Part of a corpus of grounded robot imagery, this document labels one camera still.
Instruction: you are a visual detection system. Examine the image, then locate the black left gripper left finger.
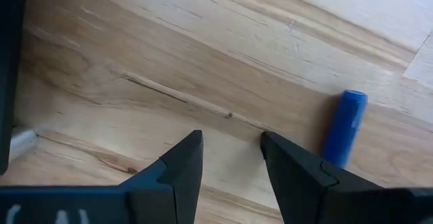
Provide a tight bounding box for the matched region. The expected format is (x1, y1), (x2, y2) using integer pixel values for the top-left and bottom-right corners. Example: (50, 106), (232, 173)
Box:
(0, 129), (205, 224)

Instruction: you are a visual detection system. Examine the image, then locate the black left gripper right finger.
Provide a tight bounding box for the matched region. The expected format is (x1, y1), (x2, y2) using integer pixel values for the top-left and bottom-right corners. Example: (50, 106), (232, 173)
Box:
(259, 131), (433, 224)

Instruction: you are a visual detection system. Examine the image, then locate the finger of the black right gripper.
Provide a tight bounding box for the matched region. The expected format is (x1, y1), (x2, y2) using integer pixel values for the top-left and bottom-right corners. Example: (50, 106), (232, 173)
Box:
(0, 0), (27, 175)

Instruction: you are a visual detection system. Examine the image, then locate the blue highlighter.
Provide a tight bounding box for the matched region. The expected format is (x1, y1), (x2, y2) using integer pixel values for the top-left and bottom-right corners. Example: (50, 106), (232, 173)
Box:
(322, 89), (369, 170)

